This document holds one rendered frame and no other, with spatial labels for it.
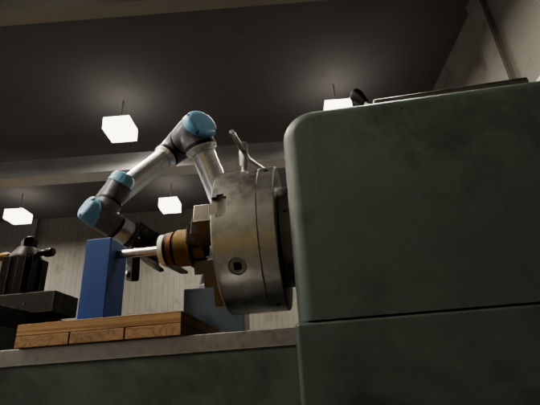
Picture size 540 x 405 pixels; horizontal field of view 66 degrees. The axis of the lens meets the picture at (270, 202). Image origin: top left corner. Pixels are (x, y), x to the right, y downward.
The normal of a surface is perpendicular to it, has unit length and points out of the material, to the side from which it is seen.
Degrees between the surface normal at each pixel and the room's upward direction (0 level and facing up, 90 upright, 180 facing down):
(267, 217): 95
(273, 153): 90
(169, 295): 90
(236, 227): 99
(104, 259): 90
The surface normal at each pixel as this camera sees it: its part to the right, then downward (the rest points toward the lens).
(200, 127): 0.54, -0.48
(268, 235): -0.12, -0.09
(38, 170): -0.04, -0.41
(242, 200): -0.15, -0.57
